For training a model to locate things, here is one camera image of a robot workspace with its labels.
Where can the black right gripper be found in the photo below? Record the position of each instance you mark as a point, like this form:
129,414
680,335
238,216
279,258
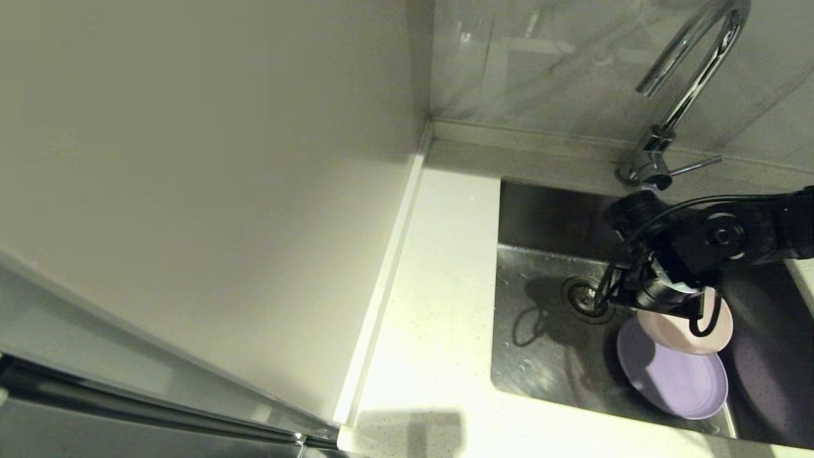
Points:
658,289

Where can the pink small bowl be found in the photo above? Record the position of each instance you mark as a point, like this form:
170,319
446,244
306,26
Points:
674,331

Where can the lilac round plate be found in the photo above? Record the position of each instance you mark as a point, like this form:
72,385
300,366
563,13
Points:
674,388

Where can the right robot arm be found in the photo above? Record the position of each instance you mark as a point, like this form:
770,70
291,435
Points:
763,232

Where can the metal sink drain strainer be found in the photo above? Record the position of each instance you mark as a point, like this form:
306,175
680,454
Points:
582,299

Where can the stainless steel sink basin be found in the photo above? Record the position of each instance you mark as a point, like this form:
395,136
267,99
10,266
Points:
553,369

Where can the chrome gooseneck faucet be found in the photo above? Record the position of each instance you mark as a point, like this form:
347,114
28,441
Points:
693,89

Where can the tall white cabinet panel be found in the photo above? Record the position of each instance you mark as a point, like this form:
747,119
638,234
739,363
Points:
191,159

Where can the grey glossy appliance door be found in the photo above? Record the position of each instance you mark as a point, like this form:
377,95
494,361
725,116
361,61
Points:
95,439

